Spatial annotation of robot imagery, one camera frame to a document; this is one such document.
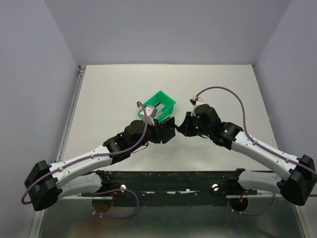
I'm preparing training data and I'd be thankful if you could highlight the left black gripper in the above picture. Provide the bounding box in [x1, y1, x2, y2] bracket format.
[130, 118, 168, 152]

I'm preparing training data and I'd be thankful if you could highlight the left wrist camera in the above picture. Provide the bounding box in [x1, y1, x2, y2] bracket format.
[138, 105, 158, 119]

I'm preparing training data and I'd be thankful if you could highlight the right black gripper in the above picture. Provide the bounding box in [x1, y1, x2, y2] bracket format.
[178, 111, 212, 137]

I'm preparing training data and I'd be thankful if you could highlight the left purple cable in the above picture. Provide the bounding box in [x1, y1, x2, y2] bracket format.
[20, 100, 152, 205]

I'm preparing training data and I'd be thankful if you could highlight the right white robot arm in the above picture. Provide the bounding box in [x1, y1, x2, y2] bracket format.
[176, 104, 317, 206]

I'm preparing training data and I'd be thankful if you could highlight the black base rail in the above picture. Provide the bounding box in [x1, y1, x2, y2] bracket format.
[95, 169, 257, 207]

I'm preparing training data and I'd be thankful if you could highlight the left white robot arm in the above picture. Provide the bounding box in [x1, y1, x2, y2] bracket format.
[21, 117, 175, 211]

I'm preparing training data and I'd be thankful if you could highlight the green plastic bin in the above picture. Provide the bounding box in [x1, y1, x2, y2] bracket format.
[143, 91, 176, 123]

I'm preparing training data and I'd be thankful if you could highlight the aluminium frame rail left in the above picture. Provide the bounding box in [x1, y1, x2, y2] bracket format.
[55, 65, 87, 162]

